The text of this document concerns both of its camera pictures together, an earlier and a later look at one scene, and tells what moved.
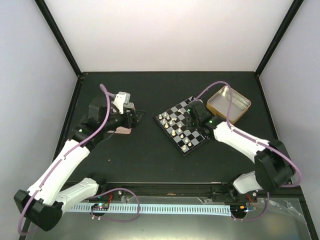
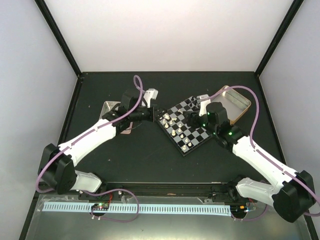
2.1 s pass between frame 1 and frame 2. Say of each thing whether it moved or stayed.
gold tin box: stayed
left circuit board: stayed
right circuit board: stayed
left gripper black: moved
